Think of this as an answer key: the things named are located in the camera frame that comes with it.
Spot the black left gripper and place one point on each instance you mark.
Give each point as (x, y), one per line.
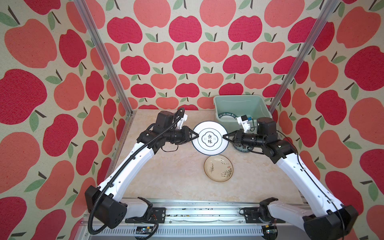
(186, 135)

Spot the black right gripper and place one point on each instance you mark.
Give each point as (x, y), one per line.
(239, 135)

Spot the white plate with black rings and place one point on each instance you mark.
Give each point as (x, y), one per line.
(210, 141)

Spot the small blue floral plate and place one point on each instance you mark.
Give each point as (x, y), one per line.
(243, 149)

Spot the cream plate with plant drawing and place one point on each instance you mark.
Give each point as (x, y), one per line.
(218, 168)

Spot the white plate dark rim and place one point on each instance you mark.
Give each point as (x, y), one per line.
(226, 114)

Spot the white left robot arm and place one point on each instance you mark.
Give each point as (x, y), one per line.
(104, 201)

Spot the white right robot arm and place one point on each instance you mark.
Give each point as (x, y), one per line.
(328, 218)

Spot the mint green plastic bin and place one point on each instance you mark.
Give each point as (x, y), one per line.
(251, 105)

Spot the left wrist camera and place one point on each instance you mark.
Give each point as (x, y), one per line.
(181, 121)

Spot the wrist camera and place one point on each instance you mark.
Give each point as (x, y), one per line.
(244, 122)
(181, 121)

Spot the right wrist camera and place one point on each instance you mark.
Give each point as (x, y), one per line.
(244, 122)

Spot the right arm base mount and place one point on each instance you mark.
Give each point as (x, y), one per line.
(258, 216)

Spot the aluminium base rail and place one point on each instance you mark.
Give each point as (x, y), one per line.
(188, 220)

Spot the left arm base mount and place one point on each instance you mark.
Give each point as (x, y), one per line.
(155, 215)

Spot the right aluminium frame post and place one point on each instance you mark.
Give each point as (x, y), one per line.
(327, 10)

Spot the aluminium frame post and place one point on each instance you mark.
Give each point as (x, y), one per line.
(90, 24)
(327, 10)

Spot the left aluminium frame post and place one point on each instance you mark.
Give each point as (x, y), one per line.
(90, 24)

